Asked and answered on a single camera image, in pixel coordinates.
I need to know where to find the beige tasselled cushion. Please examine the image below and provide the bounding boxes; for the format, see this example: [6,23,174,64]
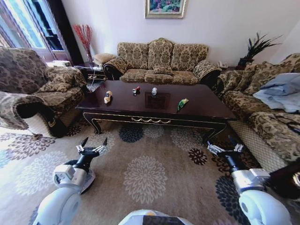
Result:
[93,53,117,69]

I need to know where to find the dark glass side table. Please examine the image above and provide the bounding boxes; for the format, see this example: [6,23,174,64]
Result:
[74,62,107,93]

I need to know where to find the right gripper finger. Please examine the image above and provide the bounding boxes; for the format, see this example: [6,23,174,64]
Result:
[206,140,222,155]
[228,137,244,153]

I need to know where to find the dark potted plant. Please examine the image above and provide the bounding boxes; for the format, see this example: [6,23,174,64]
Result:
[238,31,284,67]

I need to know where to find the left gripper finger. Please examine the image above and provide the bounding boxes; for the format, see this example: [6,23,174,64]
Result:
[76,137,89,153]
[94,137,108,153]

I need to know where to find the dark framed glass door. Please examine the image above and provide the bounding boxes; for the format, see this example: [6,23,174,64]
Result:
[0,0,79,67]

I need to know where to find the three-seat patterned sofa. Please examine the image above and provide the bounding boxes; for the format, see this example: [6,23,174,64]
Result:
[103,37,222,89]

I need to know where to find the green snack bag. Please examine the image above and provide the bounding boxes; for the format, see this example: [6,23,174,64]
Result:
[176,97,189,113]

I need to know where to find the floral patterned rug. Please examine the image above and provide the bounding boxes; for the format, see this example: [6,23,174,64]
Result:
[0,114,300,225]

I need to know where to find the patterned armchair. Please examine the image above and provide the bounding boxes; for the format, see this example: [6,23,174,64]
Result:
[0,46,89,139]

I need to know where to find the patterned sofa with blue cloth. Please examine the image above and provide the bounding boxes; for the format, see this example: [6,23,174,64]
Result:
[217,52,300,200]

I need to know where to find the light blue cloth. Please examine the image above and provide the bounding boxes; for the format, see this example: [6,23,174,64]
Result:
[252,72,300,113]

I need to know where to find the white robot front shell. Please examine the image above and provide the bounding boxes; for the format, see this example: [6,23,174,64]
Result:
[118,209,194,225]

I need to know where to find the gold framed painting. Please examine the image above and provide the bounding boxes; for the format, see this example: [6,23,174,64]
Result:
[144,0,188,19]

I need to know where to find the red branches in vase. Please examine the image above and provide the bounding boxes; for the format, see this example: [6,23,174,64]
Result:
[72,23,94,65]

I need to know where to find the dark wooden coffee table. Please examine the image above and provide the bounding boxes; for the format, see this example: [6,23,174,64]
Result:
[75,80,238,144]

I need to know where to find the small patterned pillow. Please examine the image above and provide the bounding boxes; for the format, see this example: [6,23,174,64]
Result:
[152,67,174,75]

